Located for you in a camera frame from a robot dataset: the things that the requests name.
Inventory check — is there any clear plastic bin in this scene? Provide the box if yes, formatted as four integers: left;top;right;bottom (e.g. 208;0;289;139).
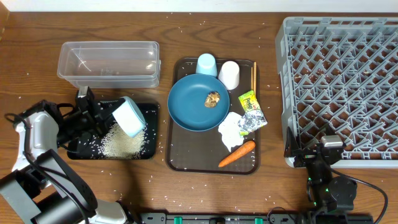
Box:
57;41;161;89

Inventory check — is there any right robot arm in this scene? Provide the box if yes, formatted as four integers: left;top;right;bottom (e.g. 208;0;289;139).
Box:
284;128;357;223

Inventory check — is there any light blue rice bowl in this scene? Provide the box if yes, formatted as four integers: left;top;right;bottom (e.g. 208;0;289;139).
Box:
112;96;146;138

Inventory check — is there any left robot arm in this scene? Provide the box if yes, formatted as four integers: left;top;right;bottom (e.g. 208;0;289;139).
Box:
1;96;142;223

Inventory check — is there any grey dishwasher rack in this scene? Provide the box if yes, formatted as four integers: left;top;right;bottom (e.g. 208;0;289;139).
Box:
275;17;397;169

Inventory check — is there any wooden chopstick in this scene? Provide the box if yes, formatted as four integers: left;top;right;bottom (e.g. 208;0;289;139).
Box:
252;62;257;95
251;67;254;90

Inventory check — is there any dark blue plate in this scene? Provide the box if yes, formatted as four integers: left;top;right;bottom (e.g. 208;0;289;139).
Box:
167;74;230;132

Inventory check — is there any pale pink cup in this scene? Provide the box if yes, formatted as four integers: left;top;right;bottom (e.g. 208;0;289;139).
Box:
218;61;240;90

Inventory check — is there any light blue cup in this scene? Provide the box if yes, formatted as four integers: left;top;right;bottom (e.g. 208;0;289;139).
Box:
196;53;217;78

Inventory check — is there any crumpled white napkin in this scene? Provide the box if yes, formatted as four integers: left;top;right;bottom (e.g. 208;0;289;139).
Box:
218;112;244;152

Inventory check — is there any orange carrot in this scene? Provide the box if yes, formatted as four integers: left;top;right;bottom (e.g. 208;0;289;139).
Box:
218;141;256;167

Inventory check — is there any black waste tray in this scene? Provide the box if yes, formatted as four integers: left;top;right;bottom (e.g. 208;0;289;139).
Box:
67;103;158;160

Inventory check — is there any brown food scrap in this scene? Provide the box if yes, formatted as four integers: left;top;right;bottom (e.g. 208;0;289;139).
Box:
204;91;221;108

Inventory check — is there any white rice pile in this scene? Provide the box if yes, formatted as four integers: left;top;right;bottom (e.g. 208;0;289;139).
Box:
99;123;146;159

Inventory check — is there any green foil snack wrapper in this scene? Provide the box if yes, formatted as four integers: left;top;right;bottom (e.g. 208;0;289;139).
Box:
238;90;267;136

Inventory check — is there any brown serving tray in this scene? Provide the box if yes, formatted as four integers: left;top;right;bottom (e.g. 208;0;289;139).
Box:
166;57;261;175

